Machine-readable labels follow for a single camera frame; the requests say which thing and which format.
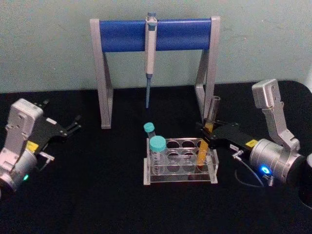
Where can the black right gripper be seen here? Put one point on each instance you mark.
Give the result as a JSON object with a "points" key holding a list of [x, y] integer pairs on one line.
{"points": [[231, 137]]}

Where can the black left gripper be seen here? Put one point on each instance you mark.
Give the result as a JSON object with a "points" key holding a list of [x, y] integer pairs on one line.
{"points": [[50, 132]]}

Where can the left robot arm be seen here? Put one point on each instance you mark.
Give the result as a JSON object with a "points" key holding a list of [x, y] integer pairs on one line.
{"points": [[17, 151]]}

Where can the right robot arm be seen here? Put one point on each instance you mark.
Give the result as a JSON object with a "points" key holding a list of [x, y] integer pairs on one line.
{"points": [[275, 156]]}

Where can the capless tube with orange liquid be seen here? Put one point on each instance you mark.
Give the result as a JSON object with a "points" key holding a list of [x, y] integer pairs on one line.
{"points": [[203, 154]]}

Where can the large tube with teal cap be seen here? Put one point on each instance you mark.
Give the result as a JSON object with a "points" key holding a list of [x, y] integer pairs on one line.
{"points": [[158, 144]]}

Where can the clear acrylic tube rack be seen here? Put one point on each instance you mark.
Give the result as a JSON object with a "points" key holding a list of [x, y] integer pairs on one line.
{"points": [[180, 176]]}

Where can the small tube with teal cap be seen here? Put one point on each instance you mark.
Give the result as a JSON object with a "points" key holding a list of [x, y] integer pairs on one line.
{"points": [[149, 127]]}

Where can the black table cloth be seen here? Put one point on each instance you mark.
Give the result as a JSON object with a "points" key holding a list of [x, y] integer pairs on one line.
{"points": [[97, 200]]}

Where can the white pipette with blue tip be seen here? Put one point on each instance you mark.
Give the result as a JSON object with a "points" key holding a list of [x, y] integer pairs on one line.
{"points": [[150, 53]]}

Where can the grey stand with blue bar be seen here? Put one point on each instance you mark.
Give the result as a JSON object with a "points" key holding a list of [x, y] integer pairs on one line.
{"points": [[126, 35]]}

